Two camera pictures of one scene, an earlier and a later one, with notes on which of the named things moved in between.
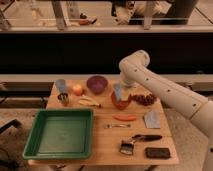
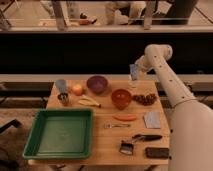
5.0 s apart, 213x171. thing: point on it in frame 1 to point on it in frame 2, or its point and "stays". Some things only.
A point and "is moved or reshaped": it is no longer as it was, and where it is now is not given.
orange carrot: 125,117 stays
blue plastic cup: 61,84 stays
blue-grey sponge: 117,88 is moved or reshaped
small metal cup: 63,97 stays
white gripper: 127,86 to 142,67
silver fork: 109,126 stays
